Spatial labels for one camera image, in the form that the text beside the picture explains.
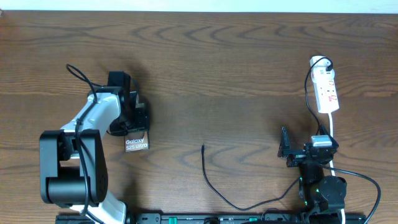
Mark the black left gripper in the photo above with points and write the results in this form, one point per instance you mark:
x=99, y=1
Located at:
x=142, y=124

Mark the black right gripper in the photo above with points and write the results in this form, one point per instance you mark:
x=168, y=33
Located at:
x=297, y=157

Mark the Galaxy S25 Ultra smartphone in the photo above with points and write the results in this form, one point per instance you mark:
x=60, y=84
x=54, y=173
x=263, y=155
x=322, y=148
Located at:
x=138, y=141

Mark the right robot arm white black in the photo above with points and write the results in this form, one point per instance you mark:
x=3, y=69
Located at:
x=324, y=195

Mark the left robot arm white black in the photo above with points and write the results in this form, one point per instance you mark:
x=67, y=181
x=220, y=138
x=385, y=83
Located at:
x=73, y=170

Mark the white power strip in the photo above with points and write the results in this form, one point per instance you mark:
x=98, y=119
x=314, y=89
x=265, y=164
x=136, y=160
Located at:
x=322, y=75

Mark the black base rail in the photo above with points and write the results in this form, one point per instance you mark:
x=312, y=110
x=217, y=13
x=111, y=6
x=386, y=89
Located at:
x=273, y=217

